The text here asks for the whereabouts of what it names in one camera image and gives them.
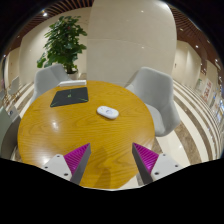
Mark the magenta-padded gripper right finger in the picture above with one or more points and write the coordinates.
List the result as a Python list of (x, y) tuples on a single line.
[(163, 165)]

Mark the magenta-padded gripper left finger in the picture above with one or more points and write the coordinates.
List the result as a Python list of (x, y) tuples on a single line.
[(60, 165)]

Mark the white cartoon-print computer mouse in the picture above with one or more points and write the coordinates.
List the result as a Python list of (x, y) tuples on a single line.
[(107, 112)]

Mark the black mouse pad green streaks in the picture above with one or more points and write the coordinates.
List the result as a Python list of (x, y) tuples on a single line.
[(69, 96)]

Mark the grey-green chair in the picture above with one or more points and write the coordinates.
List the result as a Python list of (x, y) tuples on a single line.
[(7, 133)]

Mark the grey shell chair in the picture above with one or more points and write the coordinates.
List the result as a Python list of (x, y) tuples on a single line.
[(156, 93), (46, 78)]

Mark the distant white chairs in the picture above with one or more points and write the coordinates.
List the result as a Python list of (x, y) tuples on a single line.
[(14, 87)]

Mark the green potted plant white pot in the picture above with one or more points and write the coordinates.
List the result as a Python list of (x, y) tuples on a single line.
[(63, 43)]

